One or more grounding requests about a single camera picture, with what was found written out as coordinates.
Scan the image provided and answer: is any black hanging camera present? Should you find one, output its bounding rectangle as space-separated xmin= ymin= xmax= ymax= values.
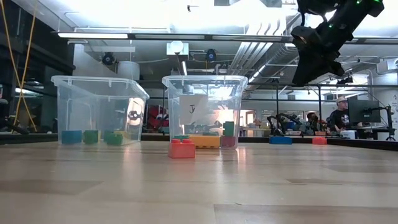
xmin=101 ymin=52 xmax=116 ymax=66
xmin=204 ymin=49 xmax=218 ymax=62

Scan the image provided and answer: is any black metal rack frame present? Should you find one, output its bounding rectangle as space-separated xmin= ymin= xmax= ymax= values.
xmin=248 ymin=82 xmax=398 ymax=138

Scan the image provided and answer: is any yellow cable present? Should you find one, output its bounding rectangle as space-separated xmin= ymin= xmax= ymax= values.
xmin=0 ymin=0 xmax=38 ymax=132

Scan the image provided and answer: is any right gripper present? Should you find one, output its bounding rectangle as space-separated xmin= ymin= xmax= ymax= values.
xmin=291 ymin=20 xmax=357 ymax=86

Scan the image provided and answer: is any long orange toy block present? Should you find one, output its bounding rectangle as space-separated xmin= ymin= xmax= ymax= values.
xmin=188 ymin=134 xmax=221 ymax=149

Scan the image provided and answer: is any long green toy block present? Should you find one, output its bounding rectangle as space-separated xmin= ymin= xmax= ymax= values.
xmin=223 ymin=121 xmax=236 ymax=137

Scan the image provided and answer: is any silver ceiling duct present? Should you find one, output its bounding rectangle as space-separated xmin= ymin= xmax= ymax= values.
xmin=228 ymin=15 xmax=299 ymax=78

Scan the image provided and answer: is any bright light strip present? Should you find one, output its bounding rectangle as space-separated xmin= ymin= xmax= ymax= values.
xmin=57 ymin=32 xmax=129 ymax=39

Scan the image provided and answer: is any black overhead crossbar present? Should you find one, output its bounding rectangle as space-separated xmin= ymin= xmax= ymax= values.
xmin=57 ymin=30 xmax=369 ymax=44

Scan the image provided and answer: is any white paper label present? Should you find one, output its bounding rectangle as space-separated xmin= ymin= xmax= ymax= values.
xmin=178 ymin=94 xmax=209 ymax=126

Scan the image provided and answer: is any long red toy block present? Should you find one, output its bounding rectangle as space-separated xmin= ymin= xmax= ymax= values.
xmin=220 ymin=136 xmax=236 ymax=148

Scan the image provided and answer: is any white round ceiling fixture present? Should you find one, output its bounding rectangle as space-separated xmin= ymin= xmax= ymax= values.
xmin=166 ymin=40 xmax=190 ymax=56

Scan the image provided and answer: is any black computer monitor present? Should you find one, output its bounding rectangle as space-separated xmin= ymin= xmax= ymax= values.
xmin=347 ymin=99 xmax=382 ymax=124

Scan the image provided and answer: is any long blue toy block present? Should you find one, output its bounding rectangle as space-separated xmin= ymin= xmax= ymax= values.
xmin=268 ymin=136 xmax=294 ymax=146

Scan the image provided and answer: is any tall blue toy block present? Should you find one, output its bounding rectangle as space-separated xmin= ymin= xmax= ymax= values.
xmin=60 ymin=129 xmax=83 ymax=145

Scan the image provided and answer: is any person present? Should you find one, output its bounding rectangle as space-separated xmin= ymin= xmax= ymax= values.
xmin=306 ymin=112 xmax=320 ymax=131
xmin=328 ymin=95 xmax=351 ymax=133

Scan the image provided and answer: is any clear plastic bin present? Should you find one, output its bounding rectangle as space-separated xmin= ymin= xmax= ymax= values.
xmin=50 ymin=75 xmax=150 ymax=146

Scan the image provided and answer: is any clear bin with paper label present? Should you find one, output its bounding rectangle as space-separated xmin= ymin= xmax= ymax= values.
xmin=161 ymin=75 xmax=249 ymax=149

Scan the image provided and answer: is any white cylinder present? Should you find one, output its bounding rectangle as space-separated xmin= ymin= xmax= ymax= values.
xmin=117 ymin=60 xmax=141 ymax=78

